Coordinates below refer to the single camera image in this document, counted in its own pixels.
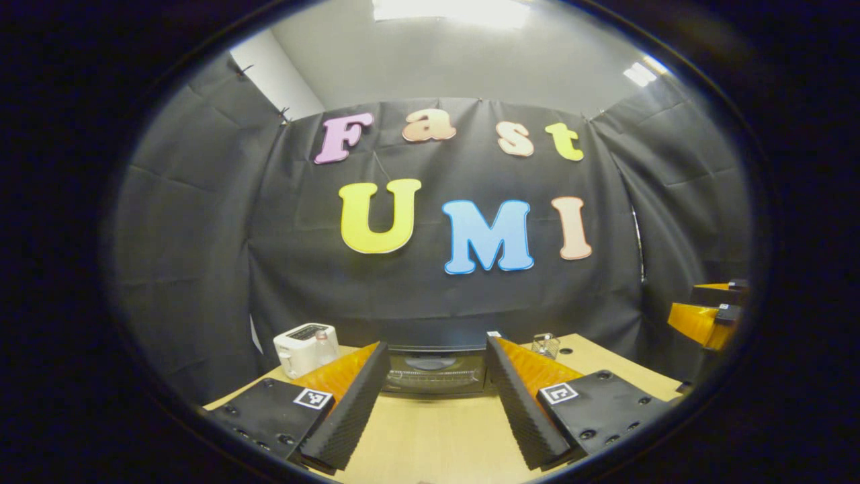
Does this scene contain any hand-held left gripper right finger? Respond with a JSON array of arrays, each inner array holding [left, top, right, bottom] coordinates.
[[485, 335, 683, 471]]

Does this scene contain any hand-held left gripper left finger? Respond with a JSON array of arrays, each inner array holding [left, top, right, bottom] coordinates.
[[205, 341, 392, 473]]

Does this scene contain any black electric oven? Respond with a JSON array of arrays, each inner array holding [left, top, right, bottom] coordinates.
[[382, 331, 503, 397]]

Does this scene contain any white toaster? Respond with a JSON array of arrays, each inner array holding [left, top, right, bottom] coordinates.
[[273, 322, 341, 380]]

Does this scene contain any thin pale pole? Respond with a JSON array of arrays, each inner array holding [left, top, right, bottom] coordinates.
[[631, 204, 648, 283]]

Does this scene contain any black backdrop cloth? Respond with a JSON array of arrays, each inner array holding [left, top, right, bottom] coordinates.
[[111, 52, 753, 404]]

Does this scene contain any small ceiling light panel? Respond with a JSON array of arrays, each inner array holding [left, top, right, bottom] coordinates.
[[623, 55, 671, 88]]

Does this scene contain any large ceiling light panel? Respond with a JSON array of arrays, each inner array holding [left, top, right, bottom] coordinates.
[[372, 0, 533, 30]]

